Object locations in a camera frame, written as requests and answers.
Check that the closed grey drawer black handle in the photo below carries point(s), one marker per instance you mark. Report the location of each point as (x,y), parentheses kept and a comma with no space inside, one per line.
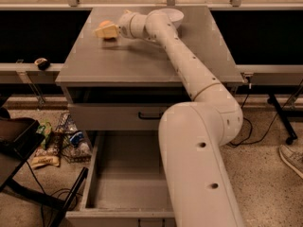
(90,117)

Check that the orange fruit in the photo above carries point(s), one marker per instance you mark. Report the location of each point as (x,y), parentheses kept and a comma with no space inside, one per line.
(105,24)

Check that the black power cable adapter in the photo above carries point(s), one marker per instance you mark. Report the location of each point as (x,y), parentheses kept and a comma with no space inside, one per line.
(245,141)

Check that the grey drawer cabinet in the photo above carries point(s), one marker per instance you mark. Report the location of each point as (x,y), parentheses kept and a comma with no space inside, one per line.
(134,72)

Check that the black rolling stand leg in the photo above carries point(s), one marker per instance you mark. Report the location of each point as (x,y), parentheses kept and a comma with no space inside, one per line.
(292,135)

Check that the white ceramic bowl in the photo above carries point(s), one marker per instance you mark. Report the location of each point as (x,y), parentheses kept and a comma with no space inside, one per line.
(175,15)

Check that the open grey drawer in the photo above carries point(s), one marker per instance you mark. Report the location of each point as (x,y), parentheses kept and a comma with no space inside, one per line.
(126,184)

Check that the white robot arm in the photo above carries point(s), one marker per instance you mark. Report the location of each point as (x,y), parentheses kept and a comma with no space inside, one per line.
(190,133)

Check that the yellow snack bag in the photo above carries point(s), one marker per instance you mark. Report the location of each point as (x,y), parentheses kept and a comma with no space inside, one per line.
(45,157)

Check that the grey sneaker shoe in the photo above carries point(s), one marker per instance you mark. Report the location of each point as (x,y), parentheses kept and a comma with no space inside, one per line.
(293,159)

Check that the wire basket with items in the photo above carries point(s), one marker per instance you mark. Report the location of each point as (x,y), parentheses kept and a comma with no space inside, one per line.
(75,149)

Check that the small black round device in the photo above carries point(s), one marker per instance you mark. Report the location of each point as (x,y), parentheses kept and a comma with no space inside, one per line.
(42,63)

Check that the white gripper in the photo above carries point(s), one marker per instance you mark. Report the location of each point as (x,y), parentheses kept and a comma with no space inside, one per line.
(125,26)

